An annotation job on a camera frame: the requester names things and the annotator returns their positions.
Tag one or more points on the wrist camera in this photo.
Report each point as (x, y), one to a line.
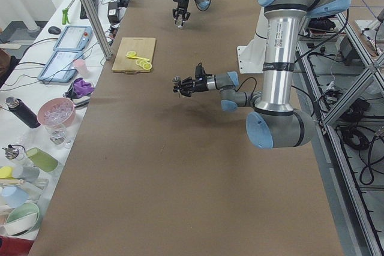
(200, 71)

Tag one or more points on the wooden cutting board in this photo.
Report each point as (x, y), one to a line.
(143, 46)

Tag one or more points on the green handled grabber tool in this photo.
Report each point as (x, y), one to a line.
(65, 19)

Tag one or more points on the pink bowl with ice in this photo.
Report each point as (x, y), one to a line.
(58, 111)

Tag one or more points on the blue teach pendant far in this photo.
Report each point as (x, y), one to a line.
(73, 38)

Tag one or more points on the purple cloth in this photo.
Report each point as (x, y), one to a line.
(81, 88)

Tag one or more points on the clear glass cup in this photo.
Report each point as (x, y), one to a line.
(179, 22)

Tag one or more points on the clear wine glass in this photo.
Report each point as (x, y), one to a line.
(60, 136)

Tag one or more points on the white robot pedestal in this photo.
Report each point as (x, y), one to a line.
(251, 57)

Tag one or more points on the lemon slice middle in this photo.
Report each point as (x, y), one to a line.
(142, 63)

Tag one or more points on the blue teach pendant near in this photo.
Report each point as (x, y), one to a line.
(60, 67)

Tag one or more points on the pink cup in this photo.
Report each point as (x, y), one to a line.
(82, 69)

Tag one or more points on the light blue cup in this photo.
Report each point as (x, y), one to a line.
(14, 196)

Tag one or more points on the blue teach pendant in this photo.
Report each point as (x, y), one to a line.
(60, 67)
(73, 38)

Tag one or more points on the green and white bowl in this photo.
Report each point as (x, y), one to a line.
(22, 219)

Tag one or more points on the aluminium frame post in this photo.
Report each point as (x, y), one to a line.
(97, 28)

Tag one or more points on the green cup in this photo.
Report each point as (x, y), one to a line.
(42, 159)

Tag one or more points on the black water bottle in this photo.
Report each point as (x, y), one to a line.
(22, 111)

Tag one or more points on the black computer mouse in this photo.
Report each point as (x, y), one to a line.
(54, 30)

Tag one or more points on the lemon slice front left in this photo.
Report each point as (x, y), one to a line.
(147, 65)

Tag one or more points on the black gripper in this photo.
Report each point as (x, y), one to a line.
(180, 4)
(199, 84)

